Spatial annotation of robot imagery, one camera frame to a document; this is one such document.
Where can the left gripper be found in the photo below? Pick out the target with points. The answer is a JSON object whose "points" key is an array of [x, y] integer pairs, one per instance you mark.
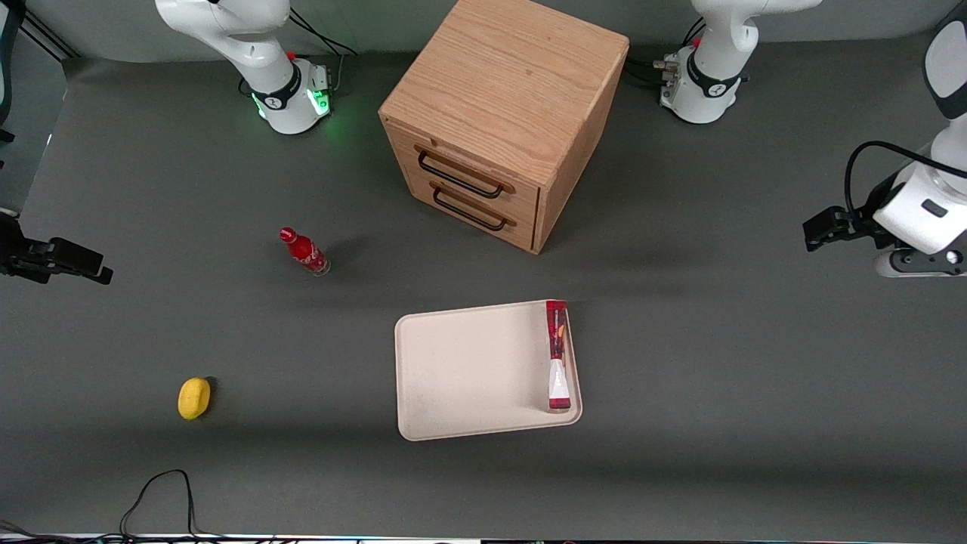
{"points": [[863, 220]]}

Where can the red cookie box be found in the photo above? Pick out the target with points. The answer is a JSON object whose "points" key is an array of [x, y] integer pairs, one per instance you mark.
{"points": [[557, 355]]}

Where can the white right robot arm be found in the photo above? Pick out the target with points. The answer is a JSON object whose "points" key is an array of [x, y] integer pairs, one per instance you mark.
{"points": [[257, 45]]}

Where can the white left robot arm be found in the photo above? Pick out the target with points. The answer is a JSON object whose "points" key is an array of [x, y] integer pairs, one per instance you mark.
{"points": [[710, 75]]}

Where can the beige rectangular tray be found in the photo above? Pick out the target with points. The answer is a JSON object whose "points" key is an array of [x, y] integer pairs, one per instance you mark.
{"points": [[468, 370]]}

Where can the yellow lemon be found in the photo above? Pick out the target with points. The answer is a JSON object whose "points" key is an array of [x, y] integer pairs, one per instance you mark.
{"points": [[194, 398]]}

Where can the black stand rods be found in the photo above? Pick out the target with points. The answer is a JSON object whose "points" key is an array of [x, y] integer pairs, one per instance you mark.
{"points": [[53, 41]]}

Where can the red cola bottle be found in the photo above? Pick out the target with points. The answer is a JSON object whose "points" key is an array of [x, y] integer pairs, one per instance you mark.
{"points": [[304, 251]]}

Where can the wooden drawer front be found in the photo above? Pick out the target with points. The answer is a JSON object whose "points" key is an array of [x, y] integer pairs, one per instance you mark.
{"points": [[525, 234], [529, 200]]}

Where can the wooden drawer cabinet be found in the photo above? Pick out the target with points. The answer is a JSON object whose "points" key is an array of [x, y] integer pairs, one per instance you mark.
{"points": [[514, 83]]}

